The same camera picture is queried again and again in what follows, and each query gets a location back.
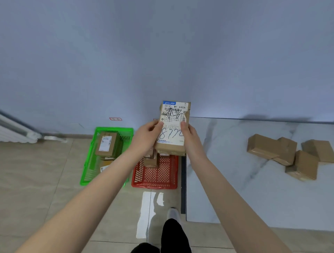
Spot person's left hand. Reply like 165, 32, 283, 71
128, 120, 164, 160

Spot person's left forearm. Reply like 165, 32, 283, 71
15, 151, 144, 253

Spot white radiator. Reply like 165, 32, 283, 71
0, 111, 42, 144

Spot yellow-taped cardboard box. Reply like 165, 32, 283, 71
99, 159, 114, 172

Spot grey skirting board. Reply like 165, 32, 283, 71
62, 133, 96, 139

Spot long narrow cardboard box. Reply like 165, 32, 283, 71
143, 156, 159, 169

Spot dark table side panel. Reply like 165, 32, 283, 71
180, 156, 187, 215

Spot small parcel marked 8772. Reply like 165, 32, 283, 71
154, 101, 191, 157

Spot pile of brown cardboard boxes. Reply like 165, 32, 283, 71
246, 133, 334, 182

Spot person's white right shoe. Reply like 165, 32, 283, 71
167, 207, 182, 225

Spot green plastic basket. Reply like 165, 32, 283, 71
80, 127, 134, 187

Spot person's black trousers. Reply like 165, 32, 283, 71
130, 218, 192, 253

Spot person's right forearm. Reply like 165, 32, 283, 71
189, 156, 292, 253

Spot red plastic basket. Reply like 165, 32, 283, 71
131, 154, 180, 190

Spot person's right hand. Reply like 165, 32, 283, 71
180, 121, 208, 165

